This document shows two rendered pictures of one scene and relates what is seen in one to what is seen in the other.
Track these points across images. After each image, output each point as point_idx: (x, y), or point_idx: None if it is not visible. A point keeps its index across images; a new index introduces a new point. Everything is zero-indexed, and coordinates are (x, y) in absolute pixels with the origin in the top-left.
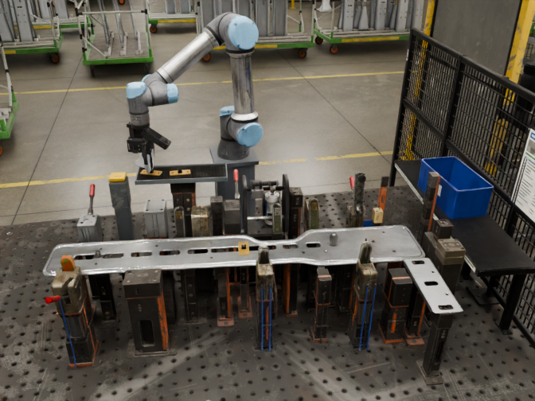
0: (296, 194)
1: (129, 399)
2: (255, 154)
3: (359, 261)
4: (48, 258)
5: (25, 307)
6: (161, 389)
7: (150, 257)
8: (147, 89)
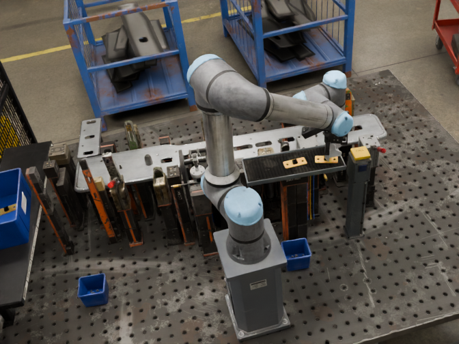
0: (173, 166)
1: None
2: (217, 247)
3: (135, 132)
4: (382, 125)
5: (419, 180)
6: (279, 140)
7: (300, 134)
8: (322, 82)
